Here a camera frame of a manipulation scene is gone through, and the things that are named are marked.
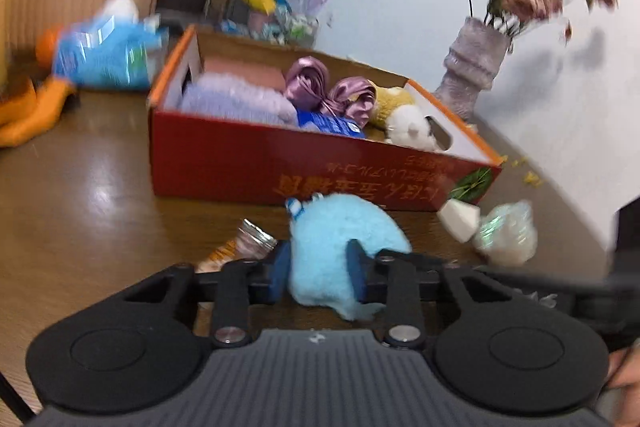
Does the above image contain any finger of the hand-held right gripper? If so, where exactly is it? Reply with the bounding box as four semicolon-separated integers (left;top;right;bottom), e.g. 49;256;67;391
480;268;618;300

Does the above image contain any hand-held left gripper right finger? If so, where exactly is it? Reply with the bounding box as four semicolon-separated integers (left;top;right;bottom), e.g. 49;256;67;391
346;238;506;348

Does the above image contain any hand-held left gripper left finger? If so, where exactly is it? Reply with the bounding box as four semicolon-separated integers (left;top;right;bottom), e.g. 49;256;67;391
120;239;293;348

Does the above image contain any light blue plush toy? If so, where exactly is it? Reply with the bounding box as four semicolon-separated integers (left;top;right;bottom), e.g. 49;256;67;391
285;194;413;322

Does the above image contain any red cardboard box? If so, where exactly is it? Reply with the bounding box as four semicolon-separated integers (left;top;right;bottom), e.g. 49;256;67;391
147;24;503;212

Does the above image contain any small blue packet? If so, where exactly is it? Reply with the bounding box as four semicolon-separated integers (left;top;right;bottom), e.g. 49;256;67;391
296;109;368;138

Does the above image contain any purple plush towel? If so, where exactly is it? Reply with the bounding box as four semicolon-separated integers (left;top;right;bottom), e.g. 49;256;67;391
177;74;301;128

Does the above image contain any person's right hand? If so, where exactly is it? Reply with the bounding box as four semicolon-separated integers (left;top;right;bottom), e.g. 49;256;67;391
607;341;640;392

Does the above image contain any glittery clear pouch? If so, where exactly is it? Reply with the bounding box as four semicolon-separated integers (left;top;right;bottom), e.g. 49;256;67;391
472;201;538;268

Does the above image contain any white faceted block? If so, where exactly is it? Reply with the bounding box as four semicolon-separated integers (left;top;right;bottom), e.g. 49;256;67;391
437;198;482;243

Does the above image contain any yellow and white plush toy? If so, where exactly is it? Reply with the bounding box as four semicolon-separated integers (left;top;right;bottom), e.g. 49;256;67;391
367;84;443;152

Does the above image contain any purple satin scrunchie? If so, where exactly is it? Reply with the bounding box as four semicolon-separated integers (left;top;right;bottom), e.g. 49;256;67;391
284;57;331;110
322;77;378;128

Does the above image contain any grey ribbed vase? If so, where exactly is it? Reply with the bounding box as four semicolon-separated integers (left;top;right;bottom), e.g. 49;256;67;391
432;17;513;122

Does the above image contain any pile of colourful toys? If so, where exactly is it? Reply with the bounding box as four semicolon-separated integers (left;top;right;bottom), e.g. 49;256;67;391
220;0;331;45

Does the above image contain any blue plastic tissue pack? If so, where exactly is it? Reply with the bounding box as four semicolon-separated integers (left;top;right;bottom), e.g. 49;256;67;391
52;0;168;90

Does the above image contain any orange cloth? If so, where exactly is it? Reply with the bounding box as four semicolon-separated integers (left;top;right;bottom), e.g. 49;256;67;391
0;77;78;148

